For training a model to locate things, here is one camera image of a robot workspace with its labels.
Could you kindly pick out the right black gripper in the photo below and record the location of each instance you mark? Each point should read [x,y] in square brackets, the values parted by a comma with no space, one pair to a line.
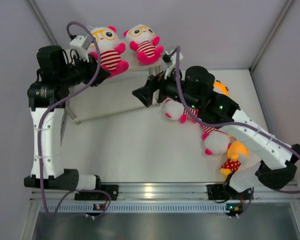
[145,94]

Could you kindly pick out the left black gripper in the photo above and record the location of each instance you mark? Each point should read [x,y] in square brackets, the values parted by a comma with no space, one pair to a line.
[99,77]

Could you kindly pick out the pink panda plush face down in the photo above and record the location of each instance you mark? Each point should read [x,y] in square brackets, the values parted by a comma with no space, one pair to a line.
[175,111]

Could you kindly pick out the pink panda plush with glasses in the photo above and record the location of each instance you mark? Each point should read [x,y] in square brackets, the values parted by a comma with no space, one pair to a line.
[145,43]

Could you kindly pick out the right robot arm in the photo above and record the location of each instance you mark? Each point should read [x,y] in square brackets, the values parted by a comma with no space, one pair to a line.
[209,108]

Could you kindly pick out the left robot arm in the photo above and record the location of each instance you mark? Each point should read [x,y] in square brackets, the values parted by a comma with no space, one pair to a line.
[47,98]

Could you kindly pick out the pink panda plush under arm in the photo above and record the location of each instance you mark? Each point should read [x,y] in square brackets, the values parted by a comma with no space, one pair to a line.
[215,141]

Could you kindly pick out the white two-tier shelf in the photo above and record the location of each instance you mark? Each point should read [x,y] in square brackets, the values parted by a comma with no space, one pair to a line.
[114,95]

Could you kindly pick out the orange plush top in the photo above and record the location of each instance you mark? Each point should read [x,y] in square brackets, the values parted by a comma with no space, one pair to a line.
[220,88]

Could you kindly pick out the orange plush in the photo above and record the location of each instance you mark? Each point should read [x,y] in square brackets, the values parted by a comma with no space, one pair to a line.
[220,88]
[237,155]

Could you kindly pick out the orange plush bottom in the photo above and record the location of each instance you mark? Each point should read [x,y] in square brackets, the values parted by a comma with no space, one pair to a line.
[237,155]

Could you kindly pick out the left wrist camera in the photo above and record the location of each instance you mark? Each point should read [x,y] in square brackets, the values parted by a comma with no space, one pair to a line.
[81,44]

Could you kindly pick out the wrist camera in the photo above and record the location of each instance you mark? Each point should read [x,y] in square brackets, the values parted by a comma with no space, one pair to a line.
[172,57]
[81,44]

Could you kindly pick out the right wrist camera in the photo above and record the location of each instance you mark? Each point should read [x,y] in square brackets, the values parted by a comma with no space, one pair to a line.
[172,57]

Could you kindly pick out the aluminium rail base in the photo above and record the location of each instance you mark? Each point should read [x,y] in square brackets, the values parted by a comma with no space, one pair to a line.
[188,191]

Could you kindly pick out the wall corner metal strip left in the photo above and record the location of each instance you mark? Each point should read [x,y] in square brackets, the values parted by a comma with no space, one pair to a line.
[34,8]

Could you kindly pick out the wall corner metal strip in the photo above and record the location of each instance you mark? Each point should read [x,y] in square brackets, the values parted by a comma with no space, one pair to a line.
[279,20]
[34,8]

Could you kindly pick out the left black mount plate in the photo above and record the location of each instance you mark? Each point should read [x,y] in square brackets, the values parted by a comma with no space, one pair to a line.
[91,195]

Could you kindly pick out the black mount plate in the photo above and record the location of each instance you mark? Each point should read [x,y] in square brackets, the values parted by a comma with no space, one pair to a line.
[91,195]
[217,192]

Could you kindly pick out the right black mount plate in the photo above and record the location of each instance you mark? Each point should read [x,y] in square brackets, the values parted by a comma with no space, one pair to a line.
[217,192]

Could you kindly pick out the grey slotted cable duct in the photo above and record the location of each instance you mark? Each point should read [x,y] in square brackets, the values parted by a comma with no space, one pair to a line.
[121,207]

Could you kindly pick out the wall corner metal strip right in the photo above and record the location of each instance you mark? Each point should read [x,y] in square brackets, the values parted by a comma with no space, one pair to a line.
[279,20]

